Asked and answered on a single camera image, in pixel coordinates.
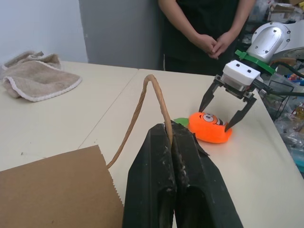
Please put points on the beige towel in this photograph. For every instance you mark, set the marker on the beige towel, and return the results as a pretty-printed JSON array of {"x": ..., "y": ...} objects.
[{"x": 40, "y": 76}]

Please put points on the orange plush toy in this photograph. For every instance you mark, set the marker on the orange plush toy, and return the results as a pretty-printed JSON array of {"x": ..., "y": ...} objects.
[{"x": 209, "y": 130}]

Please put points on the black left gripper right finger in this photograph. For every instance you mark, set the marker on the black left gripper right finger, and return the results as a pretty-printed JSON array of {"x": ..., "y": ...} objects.
[{"x": 202, "y": 190}]

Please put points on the person's right hand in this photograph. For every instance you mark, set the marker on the person's right hand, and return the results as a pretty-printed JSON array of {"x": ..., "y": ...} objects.
[{"x": 204, "y": 42}]

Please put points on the person's black-clothed torso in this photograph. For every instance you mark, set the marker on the person's black-clothed torso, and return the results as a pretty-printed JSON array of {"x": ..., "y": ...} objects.
[{"x": 204, "y": 14}]

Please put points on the person's left hand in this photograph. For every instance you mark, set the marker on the person's left hand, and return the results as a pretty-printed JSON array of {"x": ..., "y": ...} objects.
[{"x": 224, "y": 44}]

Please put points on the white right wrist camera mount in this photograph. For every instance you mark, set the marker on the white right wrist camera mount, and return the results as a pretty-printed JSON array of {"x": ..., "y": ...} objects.
[{"x": 240, "y": 71}]

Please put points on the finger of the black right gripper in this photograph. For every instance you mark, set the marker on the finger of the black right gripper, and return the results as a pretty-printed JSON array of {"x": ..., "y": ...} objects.
[
  {"x": 209, "y": 93},
  {"x": 242, "y": 111}
]

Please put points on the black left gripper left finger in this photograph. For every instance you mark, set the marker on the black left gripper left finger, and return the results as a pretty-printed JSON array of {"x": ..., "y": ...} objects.
[{"x": 149, "y": 180}]

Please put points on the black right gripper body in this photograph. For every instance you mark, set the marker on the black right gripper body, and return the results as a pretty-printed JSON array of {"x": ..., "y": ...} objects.
[{"x": 235, "y": 89}]

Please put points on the cardboard box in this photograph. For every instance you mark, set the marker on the cardboard box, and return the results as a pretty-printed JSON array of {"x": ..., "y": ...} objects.
[{"x": 282, "y": 12}]

